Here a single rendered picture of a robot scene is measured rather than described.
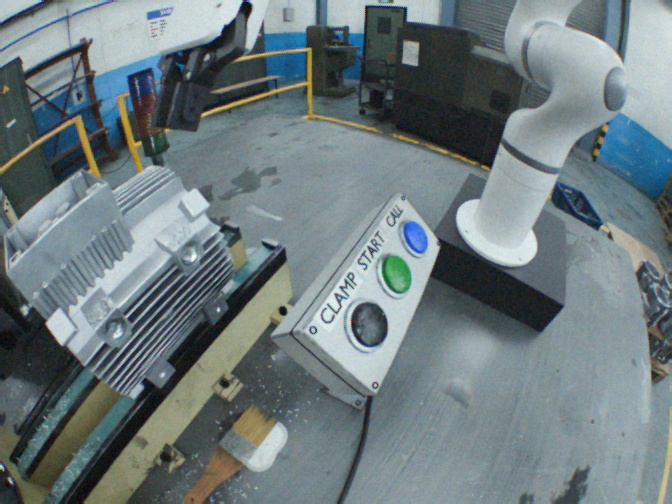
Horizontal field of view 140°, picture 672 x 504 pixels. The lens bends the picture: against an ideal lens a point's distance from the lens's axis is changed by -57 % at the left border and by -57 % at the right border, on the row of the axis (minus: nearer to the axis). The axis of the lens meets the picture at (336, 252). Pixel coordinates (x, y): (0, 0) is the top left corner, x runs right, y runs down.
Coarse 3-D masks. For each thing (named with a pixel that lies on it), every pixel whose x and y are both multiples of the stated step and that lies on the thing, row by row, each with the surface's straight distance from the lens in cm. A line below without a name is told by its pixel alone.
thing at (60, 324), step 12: (192, 192) 30; (180, 204) 30; (192, 204) 29; (204, 204) 29; (192, 216) 29; (228, 288) 37; (60, 312) 27; (48, 324) 27; (60, 324) 27; (72, 324) 26; (60, 336) 27; (72, 336) 27; (132, 396) 35
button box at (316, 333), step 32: (384, 224) 23; (352, 256) 20; (384, 256) 21; (416, 256) 25; (320, 288) 20; (352, 288) 19; (384, 288) 21; (416, 288) 24; (288, 320) 20; (320, 320) 17; (288, 352) 20; (320, 352) 17; (352, 352) 18; (384, 352) 20; (352, 384) 19
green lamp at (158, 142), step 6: (162, 132) 65; (144, 138) 64; (150, 138) 64; (156, 138) 64; (162, 138) 65; (144, 144) 65; (150, 144) 64; (156, 144) 64; (162, 144) 65; (168, 144) 67; (144, 150) 66; (150, 150) 65; (156, 150) 65; (162, 150) 65
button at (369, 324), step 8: (360, 304) 18; (368, 304) 18; (376, 304) 19; (360, 312) 18; (368, 312) 18; (376, 312) 19; (384, 312) 19; (352, 320) 18; (360, 320) 18; (368, 320) 18; (376, 320) 19; (384, 320) 19; (352, 328) 18; (360, 328) 18; (368, 328) 18; (376, 328) 18; (384, 328) 19; (360, 336) 18; (368, 336) 18; (376, 336) 18; (384, 336) 19; (368, 344) 18; (376, 344) 18
